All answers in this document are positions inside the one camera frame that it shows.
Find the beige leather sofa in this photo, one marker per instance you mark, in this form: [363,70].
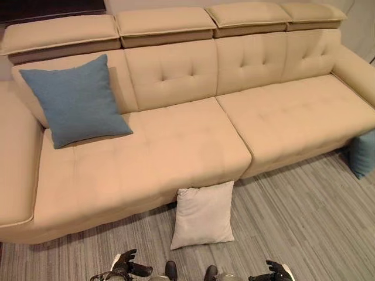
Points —
[175,87]

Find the teal throw cushion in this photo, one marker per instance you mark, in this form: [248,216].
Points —
[363,158]

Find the beige tufted sofa seat cushion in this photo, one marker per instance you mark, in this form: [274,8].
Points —
[293,117]
[146,152]

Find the dark wooden cabinet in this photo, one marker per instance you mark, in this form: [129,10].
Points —
[49,8]

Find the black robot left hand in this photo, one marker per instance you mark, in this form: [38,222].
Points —
[126,265]

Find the light grey square throw cushion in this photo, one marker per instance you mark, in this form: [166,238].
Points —
[202,216]

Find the blue square throw cushion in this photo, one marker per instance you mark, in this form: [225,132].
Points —
[76,102]

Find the beige sofa headrest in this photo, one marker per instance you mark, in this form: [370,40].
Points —
[58,32]
[164,23]
[249,16]
[313,13]

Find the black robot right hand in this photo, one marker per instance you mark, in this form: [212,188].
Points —
[279,272]

